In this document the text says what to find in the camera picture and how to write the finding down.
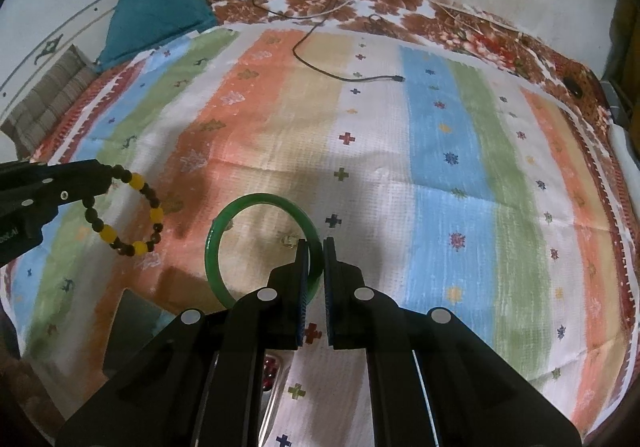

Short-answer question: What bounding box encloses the teal pillow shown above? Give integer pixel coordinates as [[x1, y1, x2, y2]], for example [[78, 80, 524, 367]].
[[95, 0, 220, 74]]

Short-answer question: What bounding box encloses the silver metal tin box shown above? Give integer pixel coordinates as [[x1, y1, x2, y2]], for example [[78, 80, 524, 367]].
[[102, 288, 285, 447]]

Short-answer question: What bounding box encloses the mustard jacket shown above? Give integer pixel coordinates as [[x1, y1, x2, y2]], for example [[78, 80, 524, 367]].
[[607, 0, 640, 78]]

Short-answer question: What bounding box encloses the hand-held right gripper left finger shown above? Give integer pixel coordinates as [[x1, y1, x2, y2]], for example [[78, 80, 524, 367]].
[[55, 238, 312, 447]]

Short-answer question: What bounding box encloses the striped colourful blanket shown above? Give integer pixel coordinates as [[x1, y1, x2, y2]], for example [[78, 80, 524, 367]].
[[10, 24, 631, 438]]

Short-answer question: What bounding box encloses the black cable with plug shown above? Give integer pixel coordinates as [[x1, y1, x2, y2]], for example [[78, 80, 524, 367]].
[[292, 0, 406, 84]]

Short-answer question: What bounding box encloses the grey striped cushion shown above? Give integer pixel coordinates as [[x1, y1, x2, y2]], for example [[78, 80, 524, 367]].
[[0, 44, 98, 162]]

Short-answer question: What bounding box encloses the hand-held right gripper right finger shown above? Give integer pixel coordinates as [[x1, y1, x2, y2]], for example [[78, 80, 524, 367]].
[[322, 237, 583, 447]]

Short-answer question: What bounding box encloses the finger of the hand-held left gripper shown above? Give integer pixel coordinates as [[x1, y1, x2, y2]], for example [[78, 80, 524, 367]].
[[0, 158, 112, 188], [0, 170, 115, 222]]

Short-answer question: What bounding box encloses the yellow and brown bead bracelet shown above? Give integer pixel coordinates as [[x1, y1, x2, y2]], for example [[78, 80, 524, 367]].
[[82, 166, 165, 257]]

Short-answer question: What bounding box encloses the green bangle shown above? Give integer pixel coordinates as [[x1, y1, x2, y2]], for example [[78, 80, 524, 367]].
[[204, 193, 323, 312]]

